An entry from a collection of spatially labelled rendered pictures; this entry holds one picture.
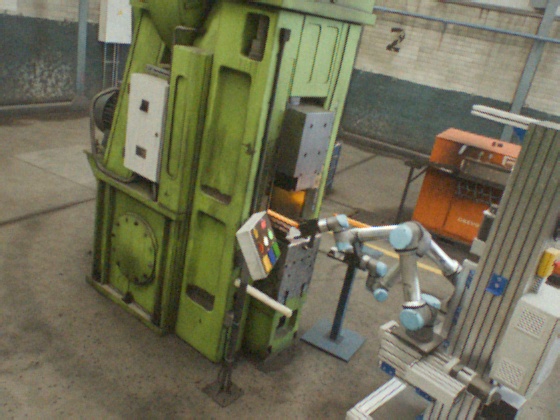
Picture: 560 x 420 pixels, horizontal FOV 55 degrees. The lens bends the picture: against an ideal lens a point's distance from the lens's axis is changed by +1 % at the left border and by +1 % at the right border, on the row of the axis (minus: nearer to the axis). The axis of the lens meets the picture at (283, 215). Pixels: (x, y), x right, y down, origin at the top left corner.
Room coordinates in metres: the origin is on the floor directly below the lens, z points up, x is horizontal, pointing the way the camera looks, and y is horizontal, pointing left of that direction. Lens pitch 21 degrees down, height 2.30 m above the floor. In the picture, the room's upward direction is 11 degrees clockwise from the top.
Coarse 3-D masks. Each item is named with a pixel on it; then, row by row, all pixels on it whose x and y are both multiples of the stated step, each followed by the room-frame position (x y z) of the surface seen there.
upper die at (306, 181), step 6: (276, 174) 3.25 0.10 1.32; (282, 174) 3.22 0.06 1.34; (312, 174) 3.28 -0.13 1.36; (276, 180) 3.24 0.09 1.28; (282, 180) 3.21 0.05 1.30; (288, 180) 3.19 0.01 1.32; (294, 180) 3.16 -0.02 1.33; (300, 180) 3.17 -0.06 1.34; (306, 180) 3.23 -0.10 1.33; (312, 180) 3.29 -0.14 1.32; (288, 186) 3.18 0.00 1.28; (294, 186) 3.16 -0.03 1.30; (300, 186) 3.18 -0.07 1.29; (306, 186) 3.24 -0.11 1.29; (312, 186) 3.30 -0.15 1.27
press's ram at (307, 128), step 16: (288, 112) 3.18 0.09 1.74; (304, 112) 3.13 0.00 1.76; (320, 112) 3.24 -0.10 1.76; (288, 128) 3.17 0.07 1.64; (304, 128) 3.11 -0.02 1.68; (320, 128) 3.25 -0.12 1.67; (288, 144) 3.16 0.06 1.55; (304, 144) 3.14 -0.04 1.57; (320, 144) 3.29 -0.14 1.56; (288, 160) 3.14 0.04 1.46; (304, 160) 3.17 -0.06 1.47; (320, 160) 3.32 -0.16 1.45
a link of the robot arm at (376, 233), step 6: (414, 222) 2.57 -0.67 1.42; (354, 228) 2.85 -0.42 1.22; (366, 228) 2.77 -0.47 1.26; (372, 228) 2.74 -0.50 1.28; (378, 228) 2.71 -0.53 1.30; (384, 228) 2.69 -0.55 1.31; (390, 228) 2.67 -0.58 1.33; (420, 228) 2.62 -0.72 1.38; (354, 234) 2.77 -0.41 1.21; (360, 234) 2.75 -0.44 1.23; (366, 234) 2.73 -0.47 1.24; (372, 234) 2.71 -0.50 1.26; (378, 234) 2.69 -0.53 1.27; (384, 234) 2.67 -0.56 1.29; (354, 240) 2.76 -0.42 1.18; (360, 240) 2.76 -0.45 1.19; (366, 240) 2.74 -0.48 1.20; (372, 240) 2.73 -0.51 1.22
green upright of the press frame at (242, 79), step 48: (240, 0) 3.15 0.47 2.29; (240, 48) 3.12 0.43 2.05; (288, 48) 3.10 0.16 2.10; (240, 96) 3.15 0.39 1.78; (288, 96) 3.17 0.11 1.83; (240, 144) 3.11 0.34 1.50; (240, 192) 2.99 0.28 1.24; (192, 240) 3.19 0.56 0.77; (192, 288) 3.22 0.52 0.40; (192, 336) 3.10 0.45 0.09; (240, 336) 3.15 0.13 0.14
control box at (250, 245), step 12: (252, 216) 2.84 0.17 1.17; (264, 216) 2.83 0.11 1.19; (252, 228) 2.60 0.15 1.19; (264, 228) 2.76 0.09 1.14; (240, 240) 2.56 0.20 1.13; (252, 240) 2.55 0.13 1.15; (252, 252) 2.54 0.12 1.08; (264, 252) 2.63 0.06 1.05; (252, 264) 2.54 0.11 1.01; (252, 276) 2.54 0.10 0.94; (264, 276) 2.53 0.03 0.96
